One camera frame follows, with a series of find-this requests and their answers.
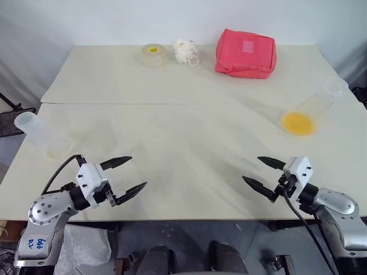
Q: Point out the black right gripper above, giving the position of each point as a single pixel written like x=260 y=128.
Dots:
x=286 y=186

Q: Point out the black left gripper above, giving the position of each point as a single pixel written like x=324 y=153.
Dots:
x=110 y=196

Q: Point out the clear jar yellow lid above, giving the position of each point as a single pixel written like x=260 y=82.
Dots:
x=299 y=123

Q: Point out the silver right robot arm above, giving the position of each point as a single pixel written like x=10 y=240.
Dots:
x=341 y=206

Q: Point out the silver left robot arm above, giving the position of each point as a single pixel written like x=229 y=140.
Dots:
x=43 y=212

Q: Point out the white plastic bag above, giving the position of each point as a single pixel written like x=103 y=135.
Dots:
x=86 y=246

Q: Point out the dark rounded shape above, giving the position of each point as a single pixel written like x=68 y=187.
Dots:
x=226 y=257
x=159 y=260

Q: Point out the red fabric pouch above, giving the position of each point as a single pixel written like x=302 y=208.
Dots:
x=243 y=57

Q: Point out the clear tape roll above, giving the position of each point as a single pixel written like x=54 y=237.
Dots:
x=153 y=57

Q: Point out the brown cardboard box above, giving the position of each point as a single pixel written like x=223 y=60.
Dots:
x=11 y=230

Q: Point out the black metal stand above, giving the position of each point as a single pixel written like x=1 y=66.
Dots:
x=11 y=120

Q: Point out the white mesh bath sponge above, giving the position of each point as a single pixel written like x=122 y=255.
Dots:
x=183 y=50

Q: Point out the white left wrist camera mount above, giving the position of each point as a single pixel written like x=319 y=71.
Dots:
x=89 y=177

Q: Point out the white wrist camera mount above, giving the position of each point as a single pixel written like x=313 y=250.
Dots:
x=89 y=177
x=301 y=172

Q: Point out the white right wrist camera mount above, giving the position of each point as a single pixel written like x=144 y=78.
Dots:
x=301 y=172

